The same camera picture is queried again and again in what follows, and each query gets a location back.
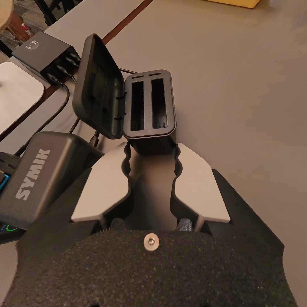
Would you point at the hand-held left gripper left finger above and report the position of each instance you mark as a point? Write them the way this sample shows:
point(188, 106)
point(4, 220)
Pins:
point(103, 189)

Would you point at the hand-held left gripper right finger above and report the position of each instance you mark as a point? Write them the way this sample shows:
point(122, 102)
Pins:
point(199, 189)

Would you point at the plain black battery charger case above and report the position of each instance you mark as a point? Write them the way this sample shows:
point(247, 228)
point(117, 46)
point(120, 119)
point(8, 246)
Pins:
point(100, 96)

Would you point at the black charger case holding batteries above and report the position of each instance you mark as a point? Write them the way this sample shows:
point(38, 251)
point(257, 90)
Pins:
point(9, 160)

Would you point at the black charger case printed lid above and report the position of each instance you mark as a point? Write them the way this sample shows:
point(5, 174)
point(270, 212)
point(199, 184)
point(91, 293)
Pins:
point(55, 168)

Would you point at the black battery with blue edge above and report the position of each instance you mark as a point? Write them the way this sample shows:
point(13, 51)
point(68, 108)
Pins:
point(7, 182)

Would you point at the white rounded pad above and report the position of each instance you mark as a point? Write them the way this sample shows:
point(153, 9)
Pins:
point(19, 96)

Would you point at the black multi-port charging hub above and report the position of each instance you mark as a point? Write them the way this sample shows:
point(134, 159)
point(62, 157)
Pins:
point(43, 50)

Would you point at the red can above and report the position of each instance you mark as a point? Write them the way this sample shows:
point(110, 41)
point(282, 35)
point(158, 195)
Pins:
point(24, 26)

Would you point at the yellow bin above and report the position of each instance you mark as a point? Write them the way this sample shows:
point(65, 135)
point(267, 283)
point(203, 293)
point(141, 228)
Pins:
point(235, 3)

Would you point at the beige round stool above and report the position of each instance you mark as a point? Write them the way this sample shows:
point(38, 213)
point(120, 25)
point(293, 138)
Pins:
point(4, 12)

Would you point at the black chair frame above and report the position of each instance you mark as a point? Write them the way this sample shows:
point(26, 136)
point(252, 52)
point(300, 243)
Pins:
point(48, 12)

